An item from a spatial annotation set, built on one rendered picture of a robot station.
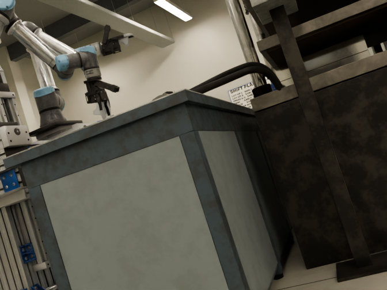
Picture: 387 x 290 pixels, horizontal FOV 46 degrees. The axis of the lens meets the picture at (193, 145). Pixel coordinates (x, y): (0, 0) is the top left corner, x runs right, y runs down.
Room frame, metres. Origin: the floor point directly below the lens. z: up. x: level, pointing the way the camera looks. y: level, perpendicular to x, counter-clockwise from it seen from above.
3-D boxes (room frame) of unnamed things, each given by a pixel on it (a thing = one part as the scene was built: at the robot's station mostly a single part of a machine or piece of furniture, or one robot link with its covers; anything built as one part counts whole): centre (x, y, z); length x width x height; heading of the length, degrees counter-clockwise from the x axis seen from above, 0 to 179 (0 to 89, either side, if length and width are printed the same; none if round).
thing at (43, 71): (2.65, 0.71, 1.41); 0.15 x 0.12 x 0.55; 3
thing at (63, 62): (2.13, 0.45, 1.24); 0.11 x 0.11 x 0.08; 24
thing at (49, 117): (2.51, 0.71, 1.09); 0.15 x 0.15 x 0.10
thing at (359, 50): (2.49, -0.79, 0.87); 0.50 x 0.27 x 0.17; 74
